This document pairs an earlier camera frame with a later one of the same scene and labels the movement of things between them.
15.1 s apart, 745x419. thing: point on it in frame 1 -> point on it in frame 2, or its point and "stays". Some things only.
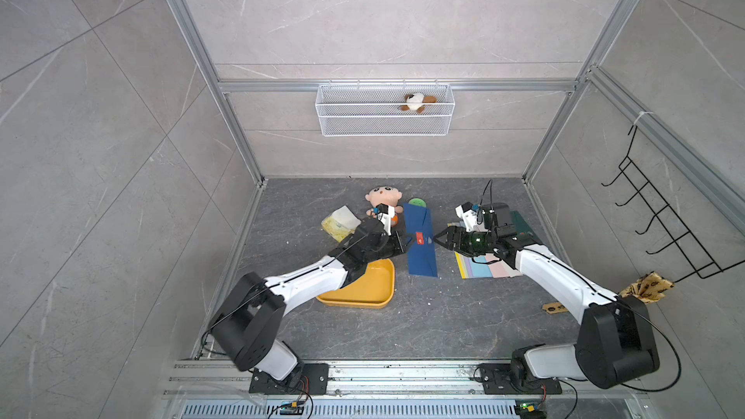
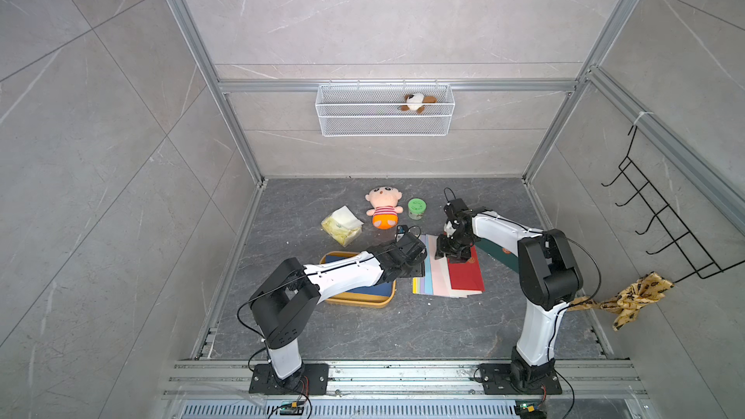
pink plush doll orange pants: x=384 y=195 stays
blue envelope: x=421 y=244 -> x=383 y=289
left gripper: x=400 y=247 -> x=418 y=265
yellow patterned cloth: x=649 y=288 stays
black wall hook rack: x=701 y=264 stays
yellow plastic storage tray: x=375 y=289 stays
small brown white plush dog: x=416 y=98 stays
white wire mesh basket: x=385 y=110 stays
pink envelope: x=500 y=269 -> x=440 y=272
